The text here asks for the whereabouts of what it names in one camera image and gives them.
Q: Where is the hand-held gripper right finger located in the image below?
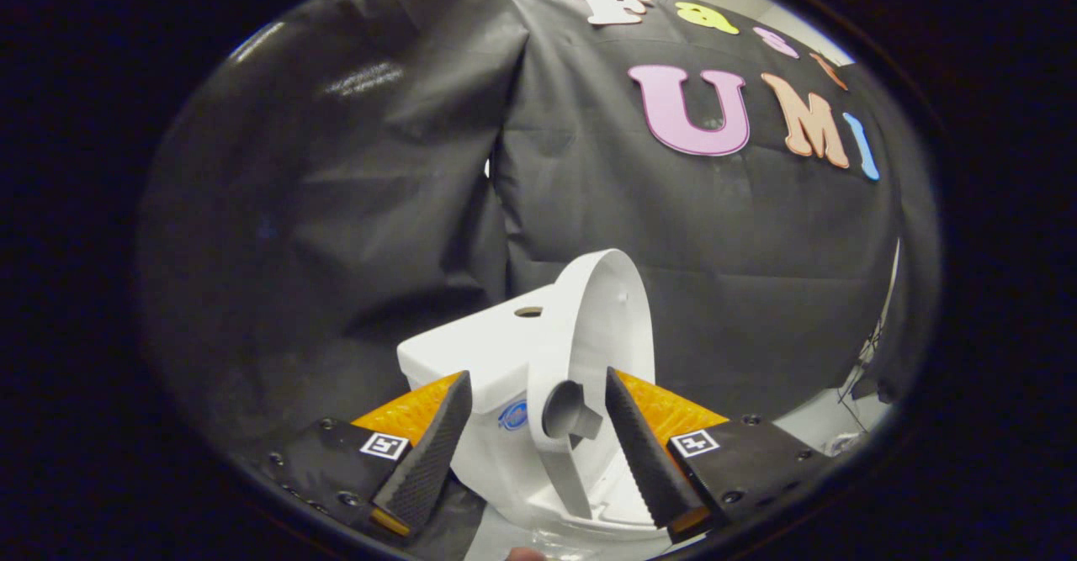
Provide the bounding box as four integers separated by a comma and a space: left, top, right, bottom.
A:
604, 367, 834, 543

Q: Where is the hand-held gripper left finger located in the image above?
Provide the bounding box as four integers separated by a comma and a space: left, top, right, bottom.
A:
252, 369, 474, 538

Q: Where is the white toilet lid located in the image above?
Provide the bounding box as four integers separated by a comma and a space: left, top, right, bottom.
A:
526, 248, 657, 521

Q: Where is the white toilet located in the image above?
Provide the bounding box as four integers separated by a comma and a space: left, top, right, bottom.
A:
397, 283, 674, 541

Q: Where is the black backdrop cloth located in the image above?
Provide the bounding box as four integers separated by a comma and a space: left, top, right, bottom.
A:
139, 0, 943, 561

